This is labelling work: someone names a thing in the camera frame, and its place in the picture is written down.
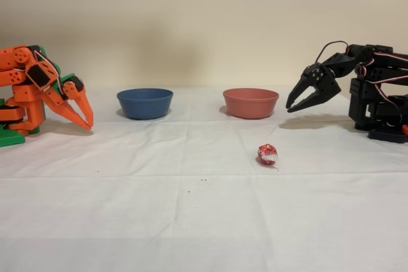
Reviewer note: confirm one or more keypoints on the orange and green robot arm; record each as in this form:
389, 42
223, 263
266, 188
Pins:
19, 93

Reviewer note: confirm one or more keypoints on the green arm base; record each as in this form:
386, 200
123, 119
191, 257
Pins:
11, 139

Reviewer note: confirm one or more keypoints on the blue bowl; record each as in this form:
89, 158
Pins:
145, 104

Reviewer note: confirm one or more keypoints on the red bowl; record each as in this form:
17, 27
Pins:
250, 104

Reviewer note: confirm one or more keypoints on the white tablecloth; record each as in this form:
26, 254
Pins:
191, 214

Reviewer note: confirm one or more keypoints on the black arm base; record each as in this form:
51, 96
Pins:
387, 135

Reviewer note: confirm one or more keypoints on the red foil-wrapped candy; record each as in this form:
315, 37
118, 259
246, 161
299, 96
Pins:
267, 155

